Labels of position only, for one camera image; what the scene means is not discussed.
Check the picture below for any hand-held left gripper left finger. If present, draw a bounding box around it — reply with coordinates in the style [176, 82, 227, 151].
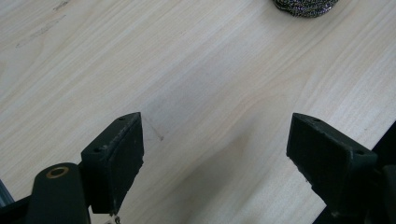
[80, 111, 145, 217]

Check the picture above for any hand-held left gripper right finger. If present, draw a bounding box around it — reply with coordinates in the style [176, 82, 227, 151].
[286, 112, 379, 217]

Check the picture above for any steel wool scouring ball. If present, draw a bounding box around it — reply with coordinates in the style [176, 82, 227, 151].
[273, 0, 340, 19]

